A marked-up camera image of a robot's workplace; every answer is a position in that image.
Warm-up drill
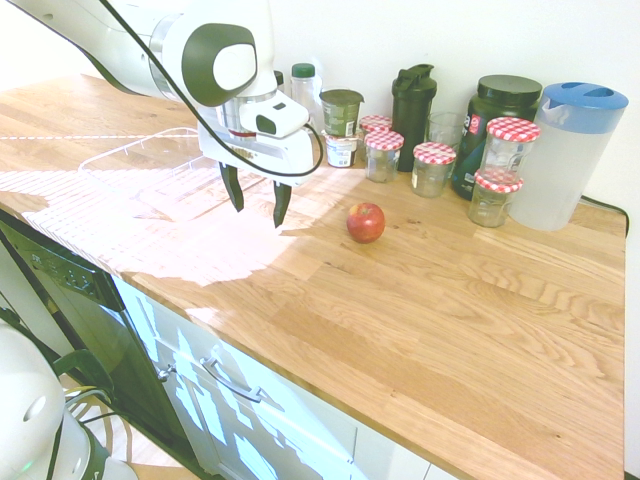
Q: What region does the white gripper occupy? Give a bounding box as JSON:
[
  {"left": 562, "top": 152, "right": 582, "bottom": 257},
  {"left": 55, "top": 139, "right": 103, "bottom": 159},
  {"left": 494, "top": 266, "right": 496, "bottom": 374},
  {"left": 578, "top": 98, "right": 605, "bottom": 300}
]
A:
[{"left": 197, "top": 93, "right": 315, "bottom": 230}]

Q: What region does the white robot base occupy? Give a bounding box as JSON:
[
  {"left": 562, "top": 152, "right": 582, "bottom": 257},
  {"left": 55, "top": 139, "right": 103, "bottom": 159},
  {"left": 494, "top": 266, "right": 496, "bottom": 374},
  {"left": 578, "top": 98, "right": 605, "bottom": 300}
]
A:
[{"left": 0, "top": 317, "right": 141, "bottom": 480}]

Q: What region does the red apple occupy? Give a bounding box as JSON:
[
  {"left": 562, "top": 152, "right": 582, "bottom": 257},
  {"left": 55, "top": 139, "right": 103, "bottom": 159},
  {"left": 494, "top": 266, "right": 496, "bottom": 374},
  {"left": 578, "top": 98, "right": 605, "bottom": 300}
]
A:
[{"left": 346, "top": 202, "right": 387, "bottom": 245}]

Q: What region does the clear plastic container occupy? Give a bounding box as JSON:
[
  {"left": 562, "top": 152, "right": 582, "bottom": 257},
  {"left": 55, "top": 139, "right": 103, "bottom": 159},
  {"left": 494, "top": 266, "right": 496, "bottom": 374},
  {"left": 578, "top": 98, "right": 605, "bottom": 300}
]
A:
[{"left": 77, "top": 126, "right": 266, "bottom": 223}]

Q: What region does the white yogurt cup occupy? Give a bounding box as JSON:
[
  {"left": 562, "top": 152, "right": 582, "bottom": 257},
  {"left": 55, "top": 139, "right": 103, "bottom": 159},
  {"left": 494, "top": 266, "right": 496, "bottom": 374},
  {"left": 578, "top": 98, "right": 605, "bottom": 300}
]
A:
[{"left": 324, "top": 130, "right": 365, "bottom": 169}]

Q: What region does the clear bottle green cap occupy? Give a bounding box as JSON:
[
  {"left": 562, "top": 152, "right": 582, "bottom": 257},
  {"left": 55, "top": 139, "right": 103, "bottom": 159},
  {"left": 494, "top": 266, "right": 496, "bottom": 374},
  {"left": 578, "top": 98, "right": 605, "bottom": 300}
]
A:
[{"left": 290, "top": 62, "right": 324, "bottom": 132}]

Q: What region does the green yogurt cup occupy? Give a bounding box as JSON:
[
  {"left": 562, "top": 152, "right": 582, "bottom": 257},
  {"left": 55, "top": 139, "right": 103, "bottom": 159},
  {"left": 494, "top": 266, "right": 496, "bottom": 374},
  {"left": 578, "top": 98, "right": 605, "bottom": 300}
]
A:
[{"left": 319, "top": 88, "right": 365, "bottom": 138}]

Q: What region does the glass jar checkered lid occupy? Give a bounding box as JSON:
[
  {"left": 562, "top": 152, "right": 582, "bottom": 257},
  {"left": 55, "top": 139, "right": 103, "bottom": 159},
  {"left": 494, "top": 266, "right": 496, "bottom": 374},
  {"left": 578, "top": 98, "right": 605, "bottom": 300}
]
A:
[
  {"left": 467, "top": 169, "right": 524, "bottom": 229},
  {"left": 410, "top": 141, "right": 458, "bottom": 199},
  {"left": 363, "top": 130, "right": 405, "bottom": 184},
  {"left": 359, "top": 114, "right": 393, "bottom": 137},
  {"left": 483, "top": 116, "right": 542, "bottom": 185}
]

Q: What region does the black shaker bottle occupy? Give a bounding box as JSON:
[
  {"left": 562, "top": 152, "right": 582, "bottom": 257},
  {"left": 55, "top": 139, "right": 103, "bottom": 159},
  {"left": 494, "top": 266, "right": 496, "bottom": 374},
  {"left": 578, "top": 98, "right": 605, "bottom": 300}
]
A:
[{"left": 391, "top": 63, "right": 437, "bottom": 173}]

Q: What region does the clear drinking glass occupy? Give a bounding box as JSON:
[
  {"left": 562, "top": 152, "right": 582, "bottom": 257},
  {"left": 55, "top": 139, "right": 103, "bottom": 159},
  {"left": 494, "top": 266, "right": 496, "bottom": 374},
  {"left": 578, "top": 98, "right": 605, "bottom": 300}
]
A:
[{"left": 426, "top": 111, "right": 469, "bottom": 151}]

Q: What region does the white cabinet drawer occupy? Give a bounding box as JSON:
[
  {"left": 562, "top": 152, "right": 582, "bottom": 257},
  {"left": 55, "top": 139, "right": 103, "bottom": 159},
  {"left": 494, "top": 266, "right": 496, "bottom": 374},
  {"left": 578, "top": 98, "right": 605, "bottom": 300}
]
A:
[{"left": 110, "top": 273, "right": 359, "bottom": 480}]

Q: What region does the black dishwasher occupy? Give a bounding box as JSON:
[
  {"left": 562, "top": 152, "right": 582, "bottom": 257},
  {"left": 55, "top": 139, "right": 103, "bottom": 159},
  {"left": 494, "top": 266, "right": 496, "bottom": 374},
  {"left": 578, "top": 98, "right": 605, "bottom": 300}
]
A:
[{"left": 0, "top": 209, "right": 201, "bottom": 476}]

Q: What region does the dark green protein tub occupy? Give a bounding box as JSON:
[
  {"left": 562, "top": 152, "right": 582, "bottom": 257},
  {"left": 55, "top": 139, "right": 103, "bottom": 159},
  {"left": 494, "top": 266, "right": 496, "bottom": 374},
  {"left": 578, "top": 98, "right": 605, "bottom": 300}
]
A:
[{"left": 451, "top": 74, "right": 544, "bottom": 202}]

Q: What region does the clear pitcher blue lid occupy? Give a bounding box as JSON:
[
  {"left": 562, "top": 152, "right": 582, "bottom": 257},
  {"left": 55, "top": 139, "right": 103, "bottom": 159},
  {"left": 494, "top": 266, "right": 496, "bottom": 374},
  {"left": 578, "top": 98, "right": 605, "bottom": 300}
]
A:
[{"left": 506, "top": 81, "right": 630, "bottom": 232}]

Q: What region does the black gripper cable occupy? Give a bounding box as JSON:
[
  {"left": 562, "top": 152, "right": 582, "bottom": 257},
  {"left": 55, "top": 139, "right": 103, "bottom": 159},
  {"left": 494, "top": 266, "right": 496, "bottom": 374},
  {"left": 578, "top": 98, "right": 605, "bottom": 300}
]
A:
[{"left": 97, "top": 0, "right": 325, "bottom": 178}]

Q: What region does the silver drawer handle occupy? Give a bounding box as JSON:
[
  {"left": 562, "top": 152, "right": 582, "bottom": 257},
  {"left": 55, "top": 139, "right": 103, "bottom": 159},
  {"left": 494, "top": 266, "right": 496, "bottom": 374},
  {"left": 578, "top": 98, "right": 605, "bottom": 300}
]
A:
[{"left": 199, "top": 356, "right": 263, "bottom": 404}]

